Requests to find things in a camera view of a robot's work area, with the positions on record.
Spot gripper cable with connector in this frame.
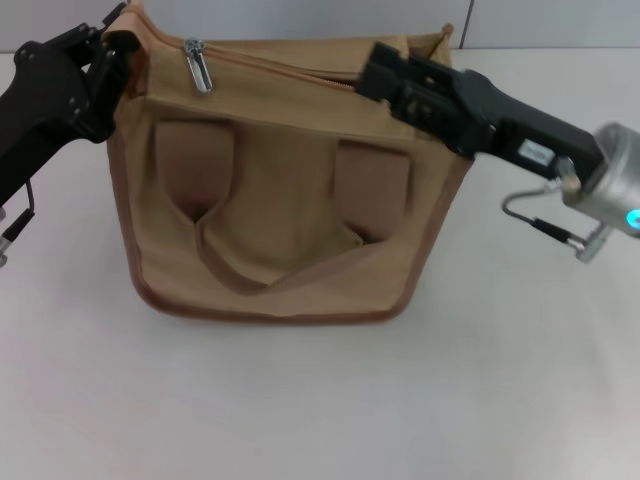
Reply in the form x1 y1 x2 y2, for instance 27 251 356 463
501 179 615 264
0 178 37 269

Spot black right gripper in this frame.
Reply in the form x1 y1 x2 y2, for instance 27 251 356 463
355 41 608 182

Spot silver metal zipper pull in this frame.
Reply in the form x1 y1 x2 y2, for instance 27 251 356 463
183 38 214 95

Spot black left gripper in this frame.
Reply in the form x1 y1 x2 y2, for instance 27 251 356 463
0 1 149 207

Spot khaki fabric food bag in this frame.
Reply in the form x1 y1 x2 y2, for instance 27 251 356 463
102 0 474 329

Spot left gripper cable with connector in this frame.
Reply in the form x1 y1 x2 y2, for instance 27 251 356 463
0 178 37 269

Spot right gripper cable with connector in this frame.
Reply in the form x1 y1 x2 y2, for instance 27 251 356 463
501 179 615 264

